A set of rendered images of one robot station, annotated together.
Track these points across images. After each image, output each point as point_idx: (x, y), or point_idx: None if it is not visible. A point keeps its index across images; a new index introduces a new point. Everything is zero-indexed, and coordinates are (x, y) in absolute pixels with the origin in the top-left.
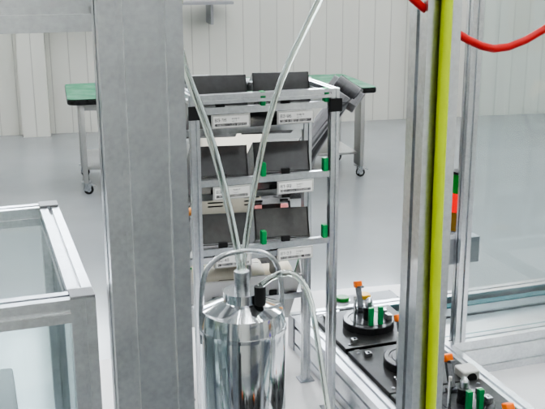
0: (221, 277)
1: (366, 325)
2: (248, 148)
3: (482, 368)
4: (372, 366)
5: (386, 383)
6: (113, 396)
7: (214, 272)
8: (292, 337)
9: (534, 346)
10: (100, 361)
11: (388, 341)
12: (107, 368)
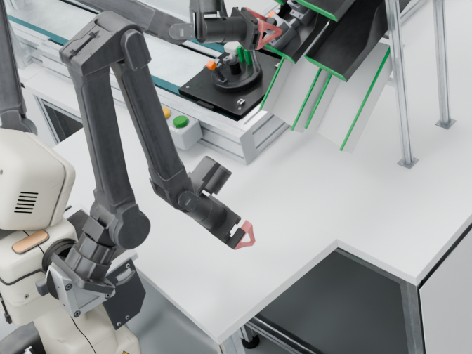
0: (100, 310)
1: (253, 66)
2: (24, 136)
3: (269, 7)
4: None
5: None
6: (452, 205)
7: (96, 316)
8: (253, 146)
9: None
10: (400, 265)
11: (263, 55)
12: (408, 248)
